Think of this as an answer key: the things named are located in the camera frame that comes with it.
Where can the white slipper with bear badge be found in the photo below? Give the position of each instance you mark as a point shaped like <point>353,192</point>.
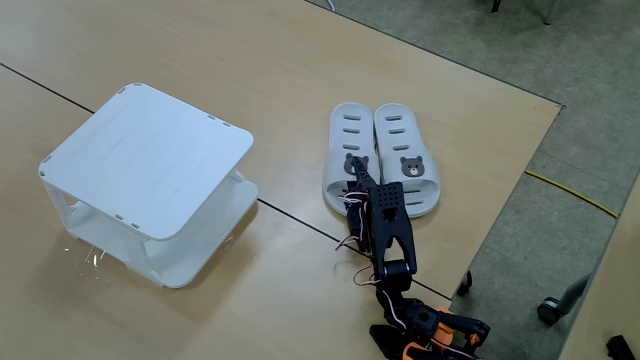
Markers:
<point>425,185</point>
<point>350,135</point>

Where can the white two-tier plastic box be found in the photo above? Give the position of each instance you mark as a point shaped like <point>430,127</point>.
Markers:
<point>150,160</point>

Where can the black caster wheel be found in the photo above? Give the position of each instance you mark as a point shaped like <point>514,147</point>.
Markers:
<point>464,284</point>

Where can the grey caster wheel with leg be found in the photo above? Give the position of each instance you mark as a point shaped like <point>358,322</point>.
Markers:
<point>550,310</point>

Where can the crumpled clear tape piece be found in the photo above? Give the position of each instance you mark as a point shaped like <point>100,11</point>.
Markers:
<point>90,256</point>

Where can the black object on floor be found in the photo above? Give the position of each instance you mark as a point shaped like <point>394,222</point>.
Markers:
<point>620,348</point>

